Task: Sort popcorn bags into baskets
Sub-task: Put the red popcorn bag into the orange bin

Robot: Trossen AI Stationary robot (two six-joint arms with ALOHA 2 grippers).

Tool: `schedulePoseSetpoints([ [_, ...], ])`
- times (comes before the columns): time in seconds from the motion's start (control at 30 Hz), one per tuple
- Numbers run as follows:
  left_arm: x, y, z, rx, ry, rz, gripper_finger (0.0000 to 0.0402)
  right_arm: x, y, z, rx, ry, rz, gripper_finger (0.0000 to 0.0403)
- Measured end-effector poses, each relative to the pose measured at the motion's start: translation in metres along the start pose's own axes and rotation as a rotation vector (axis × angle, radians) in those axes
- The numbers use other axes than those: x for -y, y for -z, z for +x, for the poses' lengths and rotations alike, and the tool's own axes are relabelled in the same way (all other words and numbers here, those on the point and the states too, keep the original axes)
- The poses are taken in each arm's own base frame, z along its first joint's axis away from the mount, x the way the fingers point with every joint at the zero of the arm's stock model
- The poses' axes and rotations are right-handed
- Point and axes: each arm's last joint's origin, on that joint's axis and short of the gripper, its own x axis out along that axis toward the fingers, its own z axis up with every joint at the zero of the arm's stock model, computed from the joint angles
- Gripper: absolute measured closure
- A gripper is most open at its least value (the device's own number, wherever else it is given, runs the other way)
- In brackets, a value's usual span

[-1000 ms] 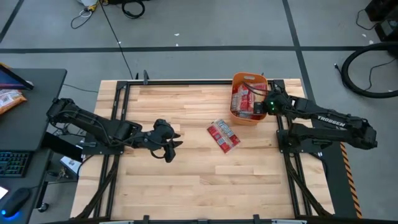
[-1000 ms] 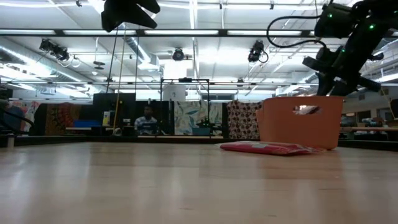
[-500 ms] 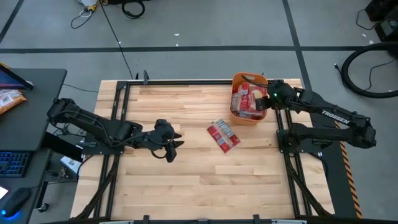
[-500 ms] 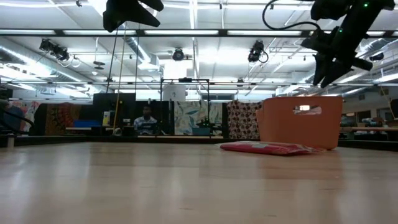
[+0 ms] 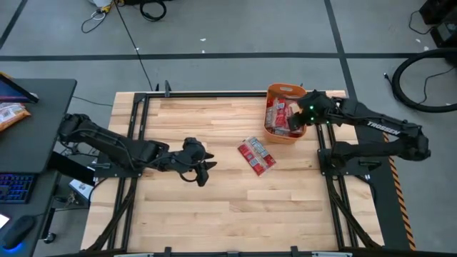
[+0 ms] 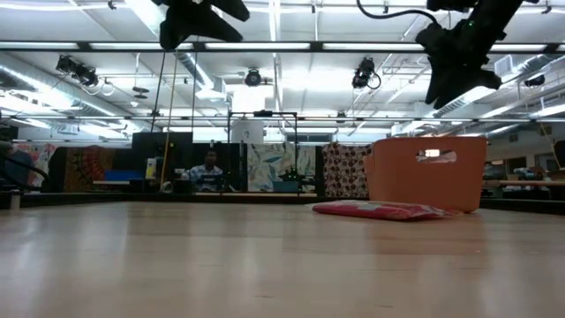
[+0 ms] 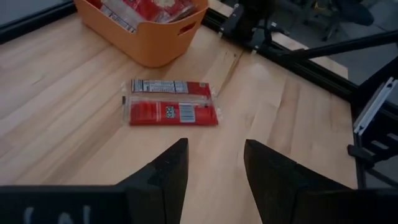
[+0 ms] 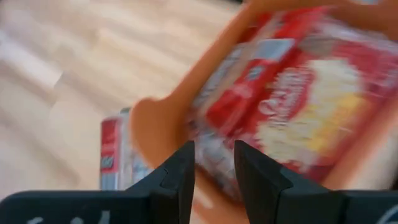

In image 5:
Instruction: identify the black flat panel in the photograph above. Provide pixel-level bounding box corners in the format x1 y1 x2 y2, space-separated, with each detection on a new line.
48 151 96 186

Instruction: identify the orange snack bag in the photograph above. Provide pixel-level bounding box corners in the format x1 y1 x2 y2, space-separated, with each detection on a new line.
0 102 31 133

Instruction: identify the black clamp post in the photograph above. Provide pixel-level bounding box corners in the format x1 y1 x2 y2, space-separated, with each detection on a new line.
154 80 173 99

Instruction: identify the black computer mouse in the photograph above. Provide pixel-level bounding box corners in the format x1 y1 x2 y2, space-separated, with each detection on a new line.
1 214 36 251

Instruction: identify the white and yellow bundle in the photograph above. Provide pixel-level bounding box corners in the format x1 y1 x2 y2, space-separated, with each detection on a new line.
88 0 114 14

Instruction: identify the large black hose ring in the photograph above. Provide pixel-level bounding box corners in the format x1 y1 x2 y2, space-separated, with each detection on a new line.
391 48 457 114

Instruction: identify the thin looped cable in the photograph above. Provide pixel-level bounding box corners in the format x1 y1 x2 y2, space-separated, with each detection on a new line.
81 9 108 34

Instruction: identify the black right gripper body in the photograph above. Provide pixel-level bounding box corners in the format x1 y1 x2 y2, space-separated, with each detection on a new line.
298 89 336 126

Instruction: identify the black cable under table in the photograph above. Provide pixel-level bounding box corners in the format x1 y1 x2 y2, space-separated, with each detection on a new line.
72 95 114 108

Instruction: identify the black platform with hazard stripes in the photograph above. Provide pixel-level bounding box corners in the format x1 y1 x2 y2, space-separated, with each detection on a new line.
353 124 417 251

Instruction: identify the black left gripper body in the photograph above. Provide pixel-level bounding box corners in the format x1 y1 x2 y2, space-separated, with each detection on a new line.
155 137 210 187

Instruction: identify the open laptop screen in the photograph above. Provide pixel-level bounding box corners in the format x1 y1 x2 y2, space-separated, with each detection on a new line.
0 71 40 104

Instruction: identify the coiled black cable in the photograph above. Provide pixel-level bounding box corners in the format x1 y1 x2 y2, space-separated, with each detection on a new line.
139 0 168 22

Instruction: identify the thin black floor cable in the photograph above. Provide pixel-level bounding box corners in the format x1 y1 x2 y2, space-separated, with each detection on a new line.
422 67 457 105
408 9 435 36

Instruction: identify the black desk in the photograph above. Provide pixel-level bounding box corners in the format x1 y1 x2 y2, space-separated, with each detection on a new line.
0 78 78 257

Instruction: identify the orange plastic basket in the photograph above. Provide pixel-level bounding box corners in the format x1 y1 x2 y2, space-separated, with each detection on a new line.
263 82 308 145

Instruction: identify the black backlit keyboard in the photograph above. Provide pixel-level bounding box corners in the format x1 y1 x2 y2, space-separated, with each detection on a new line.
0 173 36 205

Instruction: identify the black equipment case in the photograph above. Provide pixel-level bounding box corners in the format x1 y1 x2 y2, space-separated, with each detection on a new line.
419 0 457 25
430 21 457 49

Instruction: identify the long black floor cable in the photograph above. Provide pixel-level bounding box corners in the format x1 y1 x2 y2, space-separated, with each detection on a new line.
113 0 155 92

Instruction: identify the white box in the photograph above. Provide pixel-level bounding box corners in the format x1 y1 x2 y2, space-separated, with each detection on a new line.
69 178 95 201

